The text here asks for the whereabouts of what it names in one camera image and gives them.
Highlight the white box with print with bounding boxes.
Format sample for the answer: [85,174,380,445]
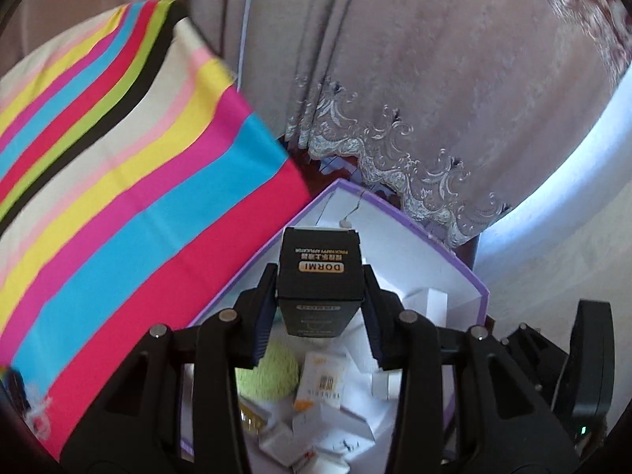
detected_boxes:
[292,403,376,460]

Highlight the purple white storage box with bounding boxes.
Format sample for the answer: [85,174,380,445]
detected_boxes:
[178,177,491,474]

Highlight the striped colourful cloth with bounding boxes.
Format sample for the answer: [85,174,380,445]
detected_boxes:
[1,0,310,456]

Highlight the orange white carton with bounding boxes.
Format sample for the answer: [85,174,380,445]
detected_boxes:
[293,351,350,412]

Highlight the white cable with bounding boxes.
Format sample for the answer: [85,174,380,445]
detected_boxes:
[235,0,260,92]

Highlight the beige embroidered curtain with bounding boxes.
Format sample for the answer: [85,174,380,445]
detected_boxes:
[1,0,631,247]

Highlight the green fuzzy ball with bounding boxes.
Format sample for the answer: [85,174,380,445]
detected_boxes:
[236,340,300,403]

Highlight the black product box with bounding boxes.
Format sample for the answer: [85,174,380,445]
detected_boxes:
[276,227,364,338]

